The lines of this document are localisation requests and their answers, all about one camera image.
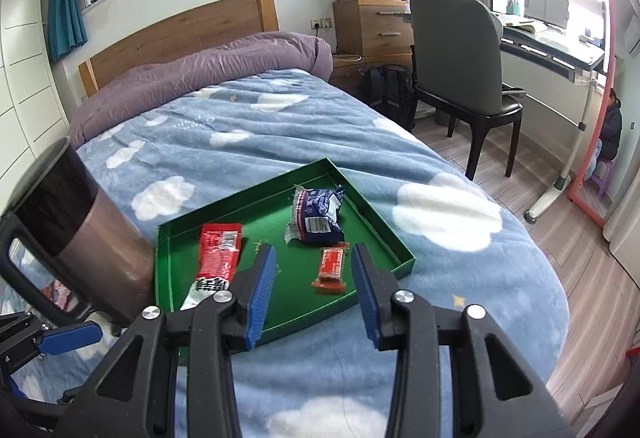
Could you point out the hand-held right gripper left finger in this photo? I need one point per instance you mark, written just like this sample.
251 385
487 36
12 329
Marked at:
260 298

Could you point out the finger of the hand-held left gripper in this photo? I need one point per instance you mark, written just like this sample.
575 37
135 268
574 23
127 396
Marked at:
20 325
70 337

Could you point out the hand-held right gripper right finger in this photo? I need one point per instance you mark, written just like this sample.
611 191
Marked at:
365 298

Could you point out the pink cartoon packet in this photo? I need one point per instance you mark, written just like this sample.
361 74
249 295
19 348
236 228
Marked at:
55 294

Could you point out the small red candy bar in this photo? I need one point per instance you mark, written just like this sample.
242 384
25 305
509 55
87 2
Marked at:
332 265

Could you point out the red sausage packet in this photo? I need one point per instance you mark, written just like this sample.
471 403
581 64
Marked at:
215 253

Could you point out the green tray box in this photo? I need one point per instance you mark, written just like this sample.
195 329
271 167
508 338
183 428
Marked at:
260 218

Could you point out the blue snack packet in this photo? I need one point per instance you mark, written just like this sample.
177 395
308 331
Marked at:
317 215

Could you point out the brown black insulated jug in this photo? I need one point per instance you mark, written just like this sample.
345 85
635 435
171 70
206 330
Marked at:
100 243

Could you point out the black backpack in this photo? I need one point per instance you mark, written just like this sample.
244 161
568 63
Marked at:
390 91

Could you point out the wooden nightstand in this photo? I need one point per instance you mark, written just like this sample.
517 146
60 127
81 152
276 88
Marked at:
347 71

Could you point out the purple pillow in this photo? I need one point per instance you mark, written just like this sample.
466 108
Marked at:
200 68

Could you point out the white wardrobe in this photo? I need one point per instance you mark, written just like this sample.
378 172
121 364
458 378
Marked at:
25 83

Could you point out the grey black chair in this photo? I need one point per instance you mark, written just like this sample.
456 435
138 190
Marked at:
450 48

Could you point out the purple stool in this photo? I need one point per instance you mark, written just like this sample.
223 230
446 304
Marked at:
602 175

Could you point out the wooden dresser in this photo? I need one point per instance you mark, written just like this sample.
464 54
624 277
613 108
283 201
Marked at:
370 26

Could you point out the wooden headboard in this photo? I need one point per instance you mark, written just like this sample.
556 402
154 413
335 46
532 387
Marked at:
175 31

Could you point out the white desk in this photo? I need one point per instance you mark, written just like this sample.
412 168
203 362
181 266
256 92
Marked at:
550 51

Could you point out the pink-framed mirror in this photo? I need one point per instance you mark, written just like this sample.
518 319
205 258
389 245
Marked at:
597 93

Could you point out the teal curtain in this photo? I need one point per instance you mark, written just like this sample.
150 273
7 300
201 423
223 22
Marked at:
67 8

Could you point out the grey monitor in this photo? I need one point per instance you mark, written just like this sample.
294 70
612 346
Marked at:
545 6

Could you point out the wall socket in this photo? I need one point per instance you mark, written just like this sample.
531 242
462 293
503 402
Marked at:
321 23

